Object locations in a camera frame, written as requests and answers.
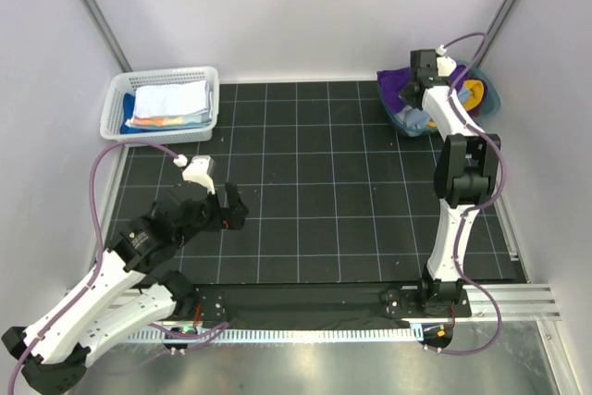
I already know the light blue white towel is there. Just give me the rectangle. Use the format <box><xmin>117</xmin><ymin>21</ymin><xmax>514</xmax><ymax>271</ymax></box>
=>
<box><xmin>396</xmin><ymin>106</ymin><xmax>431</xmax><ymax>132</ymax></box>

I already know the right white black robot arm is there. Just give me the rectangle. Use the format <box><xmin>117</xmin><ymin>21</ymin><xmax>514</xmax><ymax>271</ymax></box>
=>
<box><xmin>400</xmin><ymin>48</ymin><xmax>500</xmax><ymax>317</ymax></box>

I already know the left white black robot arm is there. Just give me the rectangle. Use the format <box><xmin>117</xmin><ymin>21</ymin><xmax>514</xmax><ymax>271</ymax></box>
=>
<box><xmin>2</xmin><ymin>183</ymin><xmax>249</xmax><ymax>394</ymax></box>

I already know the yellow purple patterned towel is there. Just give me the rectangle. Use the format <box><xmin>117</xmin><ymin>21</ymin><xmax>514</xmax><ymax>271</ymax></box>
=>
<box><xmin>455</xmin><ymin>62</ymin><xmax>487</xmax><ymax>117</ymax></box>

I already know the teal plastic bin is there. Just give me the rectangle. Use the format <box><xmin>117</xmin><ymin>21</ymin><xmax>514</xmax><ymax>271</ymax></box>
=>
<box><xmin>376</xmin><ymin>59</ymin><xmax>500</xmax><ymax>138</ymax></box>

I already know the orange patterned folded towel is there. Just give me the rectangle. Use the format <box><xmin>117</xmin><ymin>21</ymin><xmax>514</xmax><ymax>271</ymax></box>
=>
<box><xmin>125</xmin><ymin>115</ymin><xmax>212</xmax><ymax>130</ymax></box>

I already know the light blue folded towel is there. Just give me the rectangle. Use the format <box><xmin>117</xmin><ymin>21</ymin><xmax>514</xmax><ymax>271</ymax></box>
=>
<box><xmin>133</xmin><ymin>80</ymin><xmax>211</xmax><ymax>118</ymax></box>

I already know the white plastic basket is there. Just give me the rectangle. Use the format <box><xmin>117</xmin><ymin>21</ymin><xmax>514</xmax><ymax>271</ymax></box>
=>
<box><xmin>100</xmin><ymin>67</ymin><xmax>220</xmax><ymax>144</ymax></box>

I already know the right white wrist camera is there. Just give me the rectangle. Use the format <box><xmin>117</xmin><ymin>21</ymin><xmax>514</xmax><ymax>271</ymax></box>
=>
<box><xmin>437</xmin><ymin>56</ymin><xmax>457</xmax><ymax>78</ymax></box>

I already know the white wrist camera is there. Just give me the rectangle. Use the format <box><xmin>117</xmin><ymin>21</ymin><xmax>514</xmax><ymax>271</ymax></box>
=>
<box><xmin>182</xmin><ymin>155</ymin><xmax>216</xmax><ymax>194</ymax></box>
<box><xmin>437</xmin><ymin>56</ymin><xmax>457</xmax><ymax>78</ymax></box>

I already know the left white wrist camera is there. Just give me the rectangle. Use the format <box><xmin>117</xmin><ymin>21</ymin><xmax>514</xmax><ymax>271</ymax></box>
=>
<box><xmin>182</xmin><ymin>155</ymin><xmax>216</xmax><ymax>194</ymax></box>

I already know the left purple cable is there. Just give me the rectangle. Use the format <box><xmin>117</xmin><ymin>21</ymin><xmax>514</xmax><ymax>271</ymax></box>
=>
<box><xmin>8</xmin><ymin>142</ymin><xmax>188</xmax><ymax>395</ymax></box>

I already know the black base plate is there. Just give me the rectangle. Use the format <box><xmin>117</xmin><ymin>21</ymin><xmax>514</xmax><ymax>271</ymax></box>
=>
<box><xmin>195</xmin><ymin>281</ymin><xmax>472</xmax><ymax>328</ymax></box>

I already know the white slotted cable duct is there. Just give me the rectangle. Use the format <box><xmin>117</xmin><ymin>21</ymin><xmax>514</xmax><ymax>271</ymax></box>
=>
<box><xmin>127</xmin><ymin>324</ymin><xmax>424</xmax><ymax>345</ymax></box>

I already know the aluminium rail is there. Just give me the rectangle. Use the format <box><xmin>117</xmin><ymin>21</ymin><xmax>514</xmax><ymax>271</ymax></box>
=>
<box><xmin>57</xmin><ymin>284</ymin><xmax>563</xmax><ymax>325</ymax></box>

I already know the left aluminium frame post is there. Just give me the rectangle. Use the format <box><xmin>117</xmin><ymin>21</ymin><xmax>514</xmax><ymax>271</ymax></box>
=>
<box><xmin>80</xmin><ymin>0</ymin><xmax>132</xmax><ymax>72</ymax></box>

